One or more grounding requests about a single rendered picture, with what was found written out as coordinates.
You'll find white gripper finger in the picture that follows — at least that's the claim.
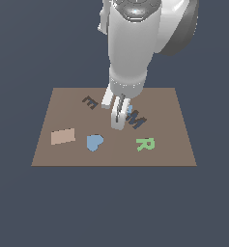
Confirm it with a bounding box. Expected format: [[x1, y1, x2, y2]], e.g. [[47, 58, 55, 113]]
[[110, 96, 122, 131], [120, 94, 128, 131]]

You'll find brown square board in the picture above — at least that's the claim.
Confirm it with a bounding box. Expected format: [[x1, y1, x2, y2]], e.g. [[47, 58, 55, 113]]
[[31, 87, 198, 168]]

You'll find pink rectangle block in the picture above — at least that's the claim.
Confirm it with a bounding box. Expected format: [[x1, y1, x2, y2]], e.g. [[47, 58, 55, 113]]
[[50, 127, 76, 146]]

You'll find dark letter E block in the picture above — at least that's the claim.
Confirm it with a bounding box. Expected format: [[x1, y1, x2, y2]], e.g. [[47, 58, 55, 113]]
[[81, 95, 99, 111]]

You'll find dark blue letter M block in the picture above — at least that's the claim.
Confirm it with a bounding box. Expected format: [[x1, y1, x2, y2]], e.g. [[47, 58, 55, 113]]
[[125, 109, 148, 130]]

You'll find green letter R block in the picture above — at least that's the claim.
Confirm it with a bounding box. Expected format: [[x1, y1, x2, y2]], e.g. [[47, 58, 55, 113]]
[[135, 137, 156, 152]]

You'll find blue heart block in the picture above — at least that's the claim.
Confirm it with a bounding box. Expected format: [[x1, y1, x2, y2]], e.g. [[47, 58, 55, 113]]
[[86, 133, 104, 152]]

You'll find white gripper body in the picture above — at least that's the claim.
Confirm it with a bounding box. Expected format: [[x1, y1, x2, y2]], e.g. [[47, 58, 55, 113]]
[[100, 84, 133, 110]]

